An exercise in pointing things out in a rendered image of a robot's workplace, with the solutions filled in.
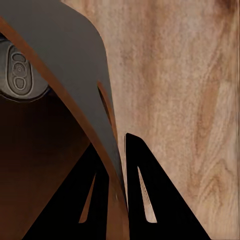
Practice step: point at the can of soda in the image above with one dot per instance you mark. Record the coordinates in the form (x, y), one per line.
(19, 80)

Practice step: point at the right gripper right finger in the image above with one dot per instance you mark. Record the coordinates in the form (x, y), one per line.
(175, 220)

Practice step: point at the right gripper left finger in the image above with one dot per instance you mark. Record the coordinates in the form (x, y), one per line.
(59, 220)

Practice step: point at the trash can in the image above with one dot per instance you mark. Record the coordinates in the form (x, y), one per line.
(41, 141)

